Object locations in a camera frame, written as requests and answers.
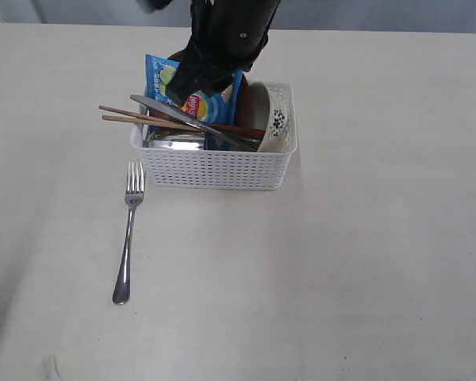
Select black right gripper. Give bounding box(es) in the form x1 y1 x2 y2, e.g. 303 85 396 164
166 0 280 102

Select silver table knife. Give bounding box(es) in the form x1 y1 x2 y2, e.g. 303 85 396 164
130 94 257 152

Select reddish brown wooden spoon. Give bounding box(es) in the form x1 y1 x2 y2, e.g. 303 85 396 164
209 123 265 140

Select light wooden chopstick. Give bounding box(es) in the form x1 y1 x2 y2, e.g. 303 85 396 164
102 115 199 131

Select dark wooden chopstick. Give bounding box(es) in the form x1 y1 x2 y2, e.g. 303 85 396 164
98 106 177 123

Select silver metal fork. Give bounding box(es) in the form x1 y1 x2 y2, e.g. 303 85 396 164
112 162 145 305

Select brown wooden plate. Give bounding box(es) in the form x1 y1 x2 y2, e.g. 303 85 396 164
148 49 251 129

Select blue Lays chips bag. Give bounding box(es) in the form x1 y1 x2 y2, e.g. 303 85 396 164
144 53 244 136

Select white floral ceramic bowl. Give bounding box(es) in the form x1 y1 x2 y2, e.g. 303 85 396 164
249 82 290 153

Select white perforated plastic basket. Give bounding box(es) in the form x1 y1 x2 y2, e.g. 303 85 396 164
130 82 298 191

